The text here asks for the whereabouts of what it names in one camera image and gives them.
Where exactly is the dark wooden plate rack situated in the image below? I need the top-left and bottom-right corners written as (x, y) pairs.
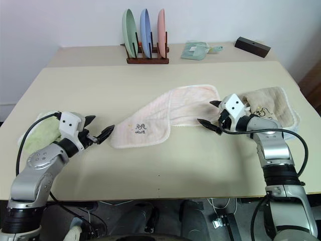
top-left (122, 31), bottom-right (170, 65)

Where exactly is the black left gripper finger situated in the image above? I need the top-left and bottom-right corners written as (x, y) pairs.
top-left (84, 114), bottom-right (97, 129)
top-left (96, 124), bottom-right (115, 145)

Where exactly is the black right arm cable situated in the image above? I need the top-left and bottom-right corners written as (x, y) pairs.
top-left (218, 127), bottom-right (309, 236)

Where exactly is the thin white cable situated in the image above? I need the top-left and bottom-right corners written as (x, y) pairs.
top-left (208, 197), bottom-right (231, 210)

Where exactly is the light green towel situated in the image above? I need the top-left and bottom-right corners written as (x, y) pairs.
top-left (17, 110), bottom-right (62, 154)

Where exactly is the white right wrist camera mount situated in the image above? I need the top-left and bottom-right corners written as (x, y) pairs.
top-left (219, 93), bottom-right (248, 133)

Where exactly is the brown wooden furniture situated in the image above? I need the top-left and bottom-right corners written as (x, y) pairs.
top-left (297, 59), bottom-right (321, 115)

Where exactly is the green plate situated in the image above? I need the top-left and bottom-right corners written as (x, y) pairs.
top-left (121, 8), bottom-right (138, 60)

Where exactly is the beige towel with embroidery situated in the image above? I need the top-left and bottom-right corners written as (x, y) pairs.
top-left (239, 86), bottom-right (301, 134)

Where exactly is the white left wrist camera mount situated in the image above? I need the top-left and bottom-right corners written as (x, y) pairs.
top-left (59, 111), bottom-right (86, 152)

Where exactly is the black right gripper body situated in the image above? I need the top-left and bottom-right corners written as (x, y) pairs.
top-left (217, 109), bottom-right (233, 132)

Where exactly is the blue plate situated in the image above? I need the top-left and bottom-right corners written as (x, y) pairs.
top-left (139, 8), bottom-right (153, 59)

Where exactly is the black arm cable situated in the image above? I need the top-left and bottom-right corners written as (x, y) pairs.
top-left (15, 112), bottom-right (62, 202)
top-left (218, 127), bottom-right (309, 236)

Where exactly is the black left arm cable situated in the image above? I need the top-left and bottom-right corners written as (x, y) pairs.
top-left (15, 112), bottom-right (62, 202)

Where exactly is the pink towel with embroidery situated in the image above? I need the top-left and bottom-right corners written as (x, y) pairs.
top-left (108, 84), bottom-right (220, 149)

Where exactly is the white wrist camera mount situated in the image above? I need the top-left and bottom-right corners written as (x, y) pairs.
top-left (59, 111), bottom-right (86, 152)
top-left (219, 93), bottom-right (248, 133)

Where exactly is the cream padded roll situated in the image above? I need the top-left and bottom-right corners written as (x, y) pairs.
top-left (65, 222), bottom-right (83, 241)

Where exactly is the dark grey rounded housing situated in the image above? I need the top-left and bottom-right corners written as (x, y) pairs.
top-left (180, 199), bottom-right (214, 237)
top-left (117, 200), bottom-right (160, 237)

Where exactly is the dark brown rectangular box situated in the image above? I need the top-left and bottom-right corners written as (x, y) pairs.
top-left (234, 36), bottom-right (272, 59)

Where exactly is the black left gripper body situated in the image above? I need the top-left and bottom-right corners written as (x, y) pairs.
top-left (78, 129), bottom-right (98, 149)

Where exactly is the pink plate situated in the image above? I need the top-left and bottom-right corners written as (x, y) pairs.
top-left (157, 8), bottom-right (168, 59)

